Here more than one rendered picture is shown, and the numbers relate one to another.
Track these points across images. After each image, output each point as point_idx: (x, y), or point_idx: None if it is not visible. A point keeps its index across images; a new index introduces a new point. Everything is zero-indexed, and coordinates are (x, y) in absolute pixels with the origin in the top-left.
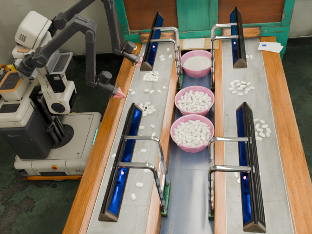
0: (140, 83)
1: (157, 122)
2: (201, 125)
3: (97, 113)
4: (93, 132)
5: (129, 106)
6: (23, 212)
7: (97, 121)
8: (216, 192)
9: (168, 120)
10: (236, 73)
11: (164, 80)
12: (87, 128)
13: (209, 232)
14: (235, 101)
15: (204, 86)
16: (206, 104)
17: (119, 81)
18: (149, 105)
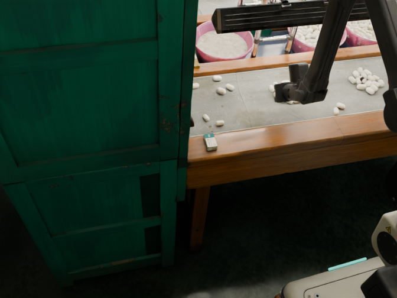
0: (308, 105)
1: (376, 63)
2: (353, 23)
3: (293, 286)
4: (343, 268)
5: (368, 103)
6: None
7: (312, 276)
8: None
9: (371, 47)
10: (234, 3)
11: (284, 75)
12: (344, 284)
13: None
14: (293, 1)
15: (259, 43)
16: (311, 25)
17: (326, 133)
18: None
